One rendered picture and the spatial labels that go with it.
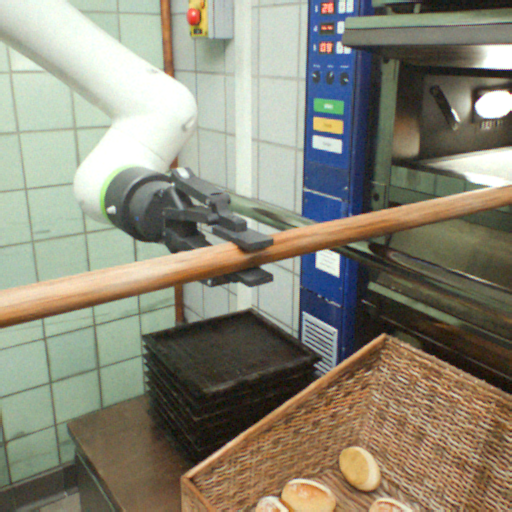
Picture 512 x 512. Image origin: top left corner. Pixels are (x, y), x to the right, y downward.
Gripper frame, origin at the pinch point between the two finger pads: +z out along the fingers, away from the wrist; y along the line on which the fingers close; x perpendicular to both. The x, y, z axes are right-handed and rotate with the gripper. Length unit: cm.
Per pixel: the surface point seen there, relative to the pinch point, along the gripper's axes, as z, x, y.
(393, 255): 4.5, -17.3, 2.3
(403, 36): -17.0, -39.4, -21.0
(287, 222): -14.3, -16.7, 3.0
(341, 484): -21, -36, 61
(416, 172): -24, -54, 2
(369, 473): -15, -38, 55
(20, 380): -120, 0, 76
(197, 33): -91, -47, -22
